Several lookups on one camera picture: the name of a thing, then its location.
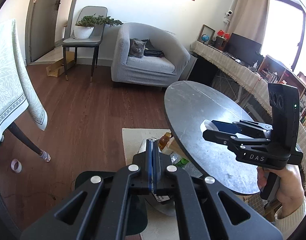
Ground round dark marble table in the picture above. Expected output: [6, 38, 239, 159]
[164, 81, 259, 195]

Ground dark green trash bin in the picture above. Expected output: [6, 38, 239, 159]
[75, 171, 148, 239]

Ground black table leg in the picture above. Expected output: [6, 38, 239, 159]
[7, 122, 51, 163]

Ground grey door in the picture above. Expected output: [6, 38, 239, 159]
[25, 0, 61, 64]

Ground white security camera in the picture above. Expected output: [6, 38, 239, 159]
[224, 10, 233, 25]

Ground tape roll on floor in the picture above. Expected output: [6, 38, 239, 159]
[10, 159, 22, 173]

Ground picture frame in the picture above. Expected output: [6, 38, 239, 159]
[197, 24, 215, 45]

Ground potted green plant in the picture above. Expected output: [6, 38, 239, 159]
[73, 15, 123, 40]

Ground person's right hand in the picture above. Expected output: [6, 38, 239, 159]
[257, 164, 304, 218]

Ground small round lower table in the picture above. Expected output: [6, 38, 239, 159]
[142, 164, 204, 218]

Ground person's right forearm white sleeve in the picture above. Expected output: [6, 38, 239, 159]
[274, 198, 306, 239]

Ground small red flags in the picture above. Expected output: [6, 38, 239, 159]
[217, 30, 230, 40]

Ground beige curtain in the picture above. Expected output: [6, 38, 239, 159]
[228, 0, 271, 44]

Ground beige fringed cloth sideboard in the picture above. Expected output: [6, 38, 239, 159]
[190, 40, 306, 190]

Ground flat cardboard box on floor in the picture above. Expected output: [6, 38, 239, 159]
[46, 51, 75, 77]

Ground black bag on armchair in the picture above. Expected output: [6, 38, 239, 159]
[142, 39, 164, 58]

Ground black monitor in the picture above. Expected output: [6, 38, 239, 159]
[224, 33, 261, 66]

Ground amber bottle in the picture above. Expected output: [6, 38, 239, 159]
[158, 132, 172, 151]

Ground grey dining chair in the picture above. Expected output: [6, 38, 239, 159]
[62, 6, 108, 82]

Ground grey cat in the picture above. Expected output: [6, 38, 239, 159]
[128, 38, 146, 58]

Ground small blue globe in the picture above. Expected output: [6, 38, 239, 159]
[201, 34, 210, 44]

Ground beige floor rug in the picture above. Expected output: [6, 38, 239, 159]
[121, 127, 183, 240]

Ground grey armchair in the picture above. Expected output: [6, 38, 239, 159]
[110, 23, 190, 87]

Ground wooden bookshelf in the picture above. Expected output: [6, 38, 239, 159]
[257, 55, 306, 129]

